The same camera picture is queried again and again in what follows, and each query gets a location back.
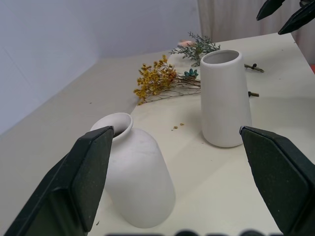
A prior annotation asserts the white tall tapered ceramic vase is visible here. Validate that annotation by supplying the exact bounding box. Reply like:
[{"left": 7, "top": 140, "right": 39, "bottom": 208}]
[{"left": 200, "top": 49, "right": 253, "bottom": 148}]

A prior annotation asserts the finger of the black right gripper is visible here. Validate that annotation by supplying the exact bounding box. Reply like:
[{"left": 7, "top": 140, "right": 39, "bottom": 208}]
[
  {"left": 278, "top": 1, "right": 315, "bottom": 35},
  {"left": 256, "top": 0, "right": 304, "bottom": 21}
]

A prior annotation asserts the beige curtain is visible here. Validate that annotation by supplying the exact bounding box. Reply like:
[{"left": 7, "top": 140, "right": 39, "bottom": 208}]
[{"left": 196, "top": 0, "right": 315, "bottom": 74}]

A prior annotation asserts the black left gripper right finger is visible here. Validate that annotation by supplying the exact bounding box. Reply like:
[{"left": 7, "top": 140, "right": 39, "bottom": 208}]
[{"left": 239, "top": 125, "right": 315, "bottom": 236}]

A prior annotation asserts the yellow dried flower bunch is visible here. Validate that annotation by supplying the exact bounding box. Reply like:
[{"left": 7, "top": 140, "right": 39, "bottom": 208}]
[{"left": 133, "top": 54, "right": 260, "bottom": 106}]

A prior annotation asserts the green dried foliage sprig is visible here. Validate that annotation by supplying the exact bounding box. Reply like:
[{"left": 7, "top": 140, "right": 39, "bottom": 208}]
[{"left": 168, "top": 31, "right": 265, "bottom": 73}]

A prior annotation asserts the small teal dried flower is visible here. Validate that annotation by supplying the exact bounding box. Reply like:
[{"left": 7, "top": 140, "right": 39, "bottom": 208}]
[{"left": 184, "top": 68, "right": 199, "bottom": 78}]

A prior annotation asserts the white narrow-neck ceramic vase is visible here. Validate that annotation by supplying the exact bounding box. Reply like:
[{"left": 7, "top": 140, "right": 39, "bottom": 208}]
[{"left": 90, "top": 112, "right": 176, "bottom": 228}]

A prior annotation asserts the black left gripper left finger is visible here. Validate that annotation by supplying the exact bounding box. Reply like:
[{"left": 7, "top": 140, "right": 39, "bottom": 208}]
[{"left": 3, "top": 125, "right": 116, "bottom": 236}]

